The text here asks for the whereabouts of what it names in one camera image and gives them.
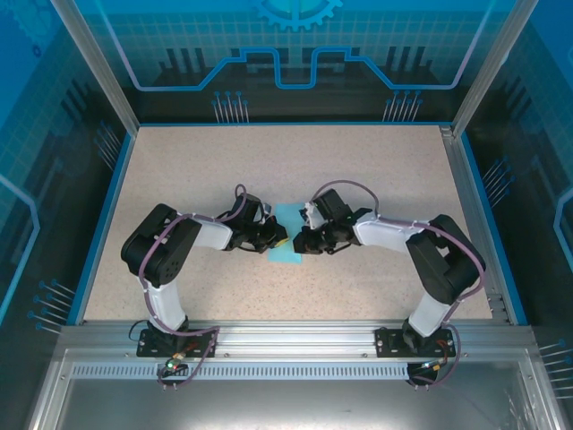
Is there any light blue cloth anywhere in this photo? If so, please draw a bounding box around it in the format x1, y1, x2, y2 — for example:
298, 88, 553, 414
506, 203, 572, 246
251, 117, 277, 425
266, 202, 306, 265

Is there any sheet metal tray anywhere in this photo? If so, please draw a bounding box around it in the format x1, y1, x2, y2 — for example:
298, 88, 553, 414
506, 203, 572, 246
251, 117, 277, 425
26, 348, 568, 430

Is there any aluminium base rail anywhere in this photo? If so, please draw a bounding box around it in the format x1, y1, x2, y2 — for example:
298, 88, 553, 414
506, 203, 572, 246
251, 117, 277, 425
57, 318, 538, 364

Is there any slotted grey cable duct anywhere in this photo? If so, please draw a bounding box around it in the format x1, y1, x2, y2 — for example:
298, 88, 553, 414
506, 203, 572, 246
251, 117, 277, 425
70, 363, 415, 381

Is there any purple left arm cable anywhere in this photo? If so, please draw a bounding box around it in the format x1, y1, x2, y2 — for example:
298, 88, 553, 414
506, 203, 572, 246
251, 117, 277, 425
137, 182, 223, 390

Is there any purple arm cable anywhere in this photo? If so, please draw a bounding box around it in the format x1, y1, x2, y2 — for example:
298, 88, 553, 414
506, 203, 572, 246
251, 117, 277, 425
311, 179, 488, 390
137, 182, 223, 390

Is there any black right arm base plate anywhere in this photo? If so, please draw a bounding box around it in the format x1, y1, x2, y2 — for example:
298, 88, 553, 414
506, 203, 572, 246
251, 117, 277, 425
374, 326, 453, 359

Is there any aluminium side rail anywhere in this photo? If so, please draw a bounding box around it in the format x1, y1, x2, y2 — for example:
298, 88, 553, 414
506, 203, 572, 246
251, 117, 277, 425
439, 125, 512, 324

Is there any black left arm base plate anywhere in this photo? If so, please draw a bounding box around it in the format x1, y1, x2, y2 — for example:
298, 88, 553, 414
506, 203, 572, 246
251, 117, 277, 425
136, 328, 219, 359

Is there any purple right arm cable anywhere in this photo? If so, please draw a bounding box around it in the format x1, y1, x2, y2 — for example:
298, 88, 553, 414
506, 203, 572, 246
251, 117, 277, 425
311, 179, 488, 390

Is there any aluminium frame post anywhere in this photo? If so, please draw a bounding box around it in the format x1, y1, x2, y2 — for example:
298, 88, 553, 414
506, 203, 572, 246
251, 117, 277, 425
47, 0, 141, 135
450, 0, 539, 138

